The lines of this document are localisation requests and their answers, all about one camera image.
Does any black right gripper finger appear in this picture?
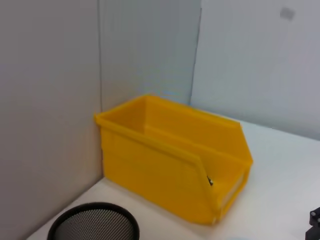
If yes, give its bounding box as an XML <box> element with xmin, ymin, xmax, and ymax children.
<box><xmin>305</xmin><ymin>224</ymin><xmax>320</xmax><ymax>240</ymax></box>
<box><xmin>309</xmin><ymin>206</ymin><xmax>320</xmax><ymax>226</ymax></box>

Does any black mesh pen holder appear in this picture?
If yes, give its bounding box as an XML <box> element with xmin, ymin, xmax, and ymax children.
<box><xmin>47</xmin><ymin>201</ymin><xmax>140</xmax><ymax>240</ymax></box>

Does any yellow plastic bin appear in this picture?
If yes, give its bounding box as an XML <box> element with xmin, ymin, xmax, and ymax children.
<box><xmin>93</xmin><ymin>93</ymin><xmax>255</xmax><ymax>226</ymax></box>

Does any grey wall sticker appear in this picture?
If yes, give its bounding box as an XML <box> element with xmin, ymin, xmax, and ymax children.
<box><xmin>279</xmin><ymin>7</ymin><xmax>296</xmax><ymax>20</ymax></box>

